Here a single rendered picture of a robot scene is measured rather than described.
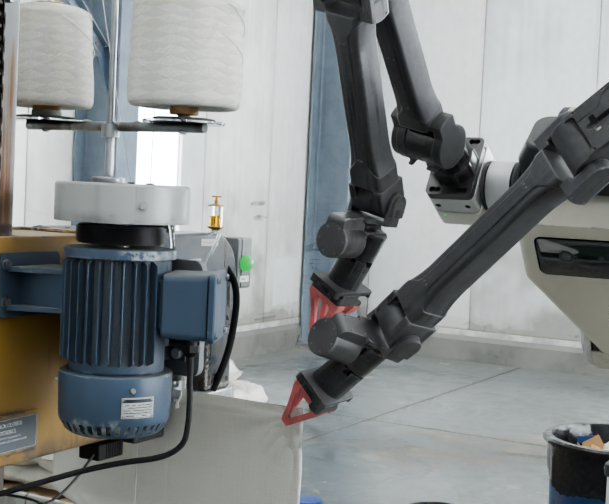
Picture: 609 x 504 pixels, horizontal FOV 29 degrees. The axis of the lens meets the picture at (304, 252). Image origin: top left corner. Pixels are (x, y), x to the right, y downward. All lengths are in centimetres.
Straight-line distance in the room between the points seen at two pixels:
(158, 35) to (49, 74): 23
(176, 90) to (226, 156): 778
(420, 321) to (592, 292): 47
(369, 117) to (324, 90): 886
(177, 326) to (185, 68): 36
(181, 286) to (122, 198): 14
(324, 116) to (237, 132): 132
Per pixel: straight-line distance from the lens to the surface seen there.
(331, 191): 1053
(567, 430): 418
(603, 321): 210
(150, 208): 149
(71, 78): 180
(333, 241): 182
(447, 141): 192
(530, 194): 157
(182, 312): 151
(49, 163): 772
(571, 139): 155
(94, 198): 149
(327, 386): 176
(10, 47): 168
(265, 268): 1000
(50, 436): 171
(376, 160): 181
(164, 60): 163
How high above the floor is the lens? 142
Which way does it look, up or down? 3 degrees down
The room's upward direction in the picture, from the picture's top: 3 degrees clockwise
